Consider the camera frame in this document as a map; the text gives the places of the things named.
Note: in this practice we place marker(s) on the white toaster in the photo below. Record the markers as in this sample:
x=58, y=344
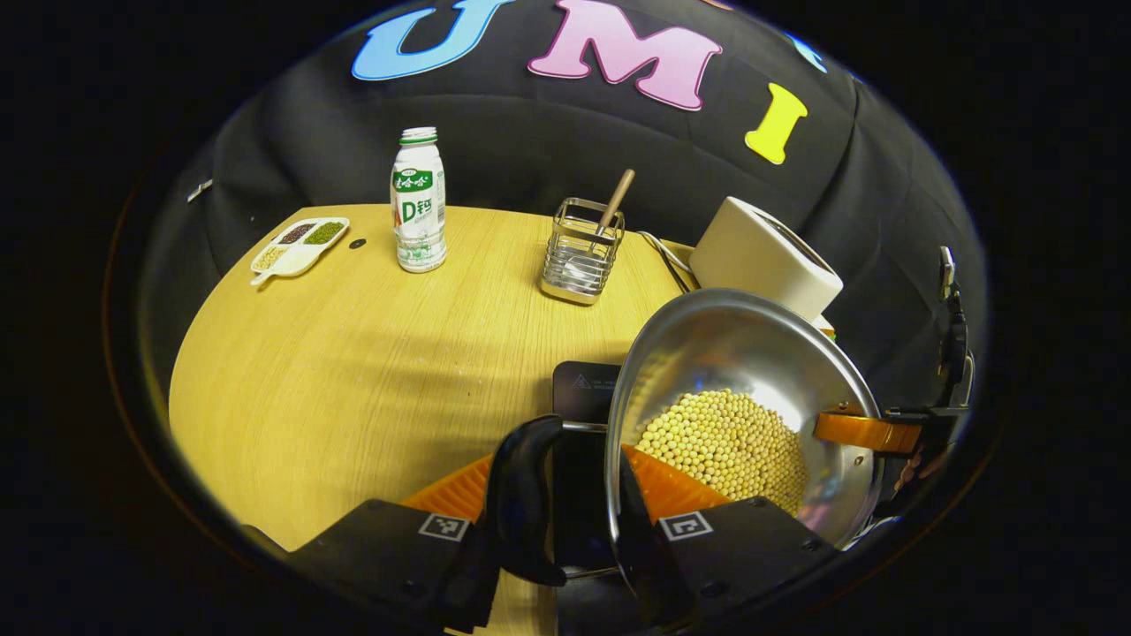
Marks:
x=751, y=256

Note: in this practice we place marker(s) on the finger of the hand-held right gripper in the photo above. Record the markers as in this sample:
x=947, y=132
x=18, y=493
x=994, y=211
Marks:
x=866, y=433

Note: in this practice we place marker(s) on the pile of soybeans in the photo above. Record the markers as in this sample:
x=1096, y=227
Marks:
x=724, y=450

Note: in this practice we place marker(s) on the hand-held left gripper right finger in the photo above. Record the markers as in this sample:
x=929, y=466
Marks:
x=733, y=548

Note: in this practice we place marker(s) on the white milk bottle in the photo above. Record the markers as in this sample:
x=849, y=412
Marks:
x=418, y=212

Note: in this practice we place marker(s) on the black induction cooktop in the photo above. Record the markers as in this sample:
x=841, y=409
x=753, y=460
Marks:
x=583, y=389

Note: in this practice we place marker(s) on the white backdrop clip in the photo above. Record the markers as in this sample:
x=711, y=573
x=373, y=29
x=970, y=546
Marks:
x=200, y=190

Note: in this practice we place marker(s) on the black backdrop cloth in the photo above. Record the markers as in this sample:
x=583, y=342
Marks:
x=530, y=132

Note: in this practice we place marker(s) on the stainless steel pot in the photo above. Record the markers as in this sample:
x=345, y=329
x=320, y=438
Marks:
x=742, y=344

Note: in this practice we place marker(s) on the white divided bean dish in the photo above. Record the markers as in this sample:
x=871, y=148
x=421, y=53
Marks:
x=296, y=258

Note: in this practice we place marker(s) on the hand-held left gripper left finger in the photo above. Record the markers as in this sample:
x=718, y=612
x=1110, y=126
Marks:
x=389, y=548

